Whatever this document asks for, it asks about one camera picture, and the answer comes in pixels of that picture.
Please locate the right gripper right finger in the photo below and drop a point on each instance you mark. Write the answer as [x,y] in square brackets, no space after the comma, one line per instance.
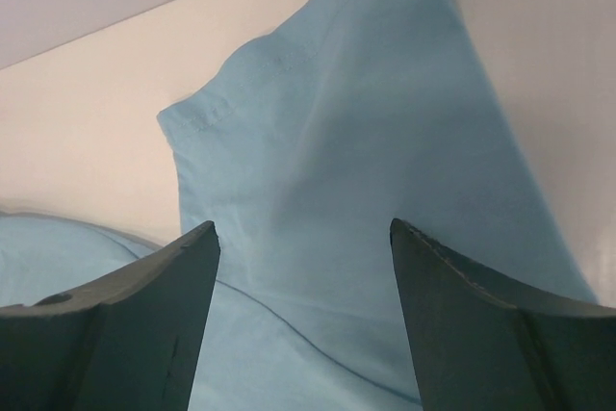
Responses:
[481,340]

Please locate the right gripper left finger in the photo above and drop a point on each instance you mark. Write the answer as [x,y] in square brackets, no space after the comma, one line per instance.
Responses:
[129,340]

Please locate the light blue t-shirt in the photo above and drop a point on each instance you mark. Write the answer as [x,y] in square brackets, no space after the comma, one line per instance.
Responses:
[302,150]

